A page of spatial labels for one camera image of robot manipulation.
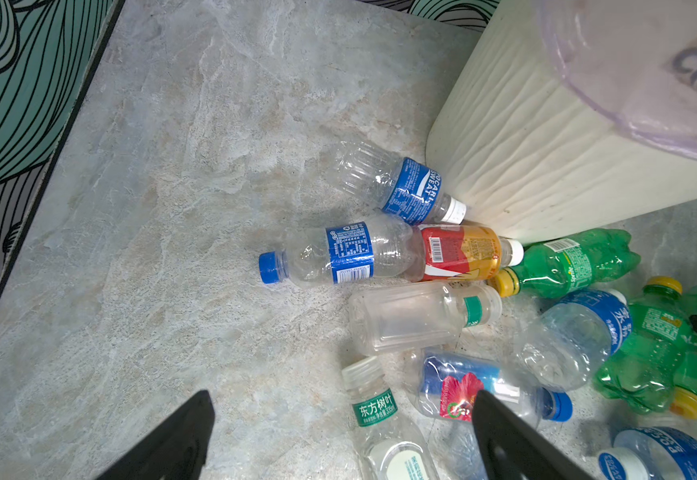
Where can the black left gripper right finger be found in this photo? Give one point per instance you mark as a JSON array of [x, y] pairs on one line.
[[512, 449]]

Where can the clear bottle green Chinese label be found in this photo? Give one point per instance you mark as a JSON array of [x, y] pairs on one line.
[[388, 444]]

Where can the clear squat bottle green band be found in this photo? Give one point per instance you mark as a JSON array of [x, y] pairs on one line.
[[419, 315]]

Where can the clear bottle blue wrap label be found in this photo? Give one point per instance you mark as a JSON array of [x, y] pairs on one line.
[[566, 345]]

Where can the red yellow label tea bottle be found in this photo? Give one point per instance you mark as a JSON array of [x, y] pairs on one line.
[[461, 252]]

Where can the clear bottle blue Pocari label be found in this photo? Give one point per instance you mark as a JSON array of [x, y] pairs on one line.
[[395, 184]]

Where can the Fiji bottle red flower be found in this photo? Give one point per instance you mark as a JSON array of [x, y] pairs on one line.
[[444, 385]]

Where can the green Sprite bottle yellow cap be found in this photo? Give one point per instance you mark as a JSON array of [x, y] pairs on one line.
[[556, 268]]

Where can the clear bottle blue label white cap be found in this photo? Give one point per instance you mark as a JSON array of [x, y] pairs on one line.
[[657, 452]]

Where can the cream ribbed waste bin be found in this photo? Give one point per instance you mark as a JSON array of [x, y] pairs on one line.
[[532, 160]]

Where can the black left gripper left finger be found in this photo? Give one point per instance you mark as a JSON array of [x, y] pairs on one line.
[[176, 449]]

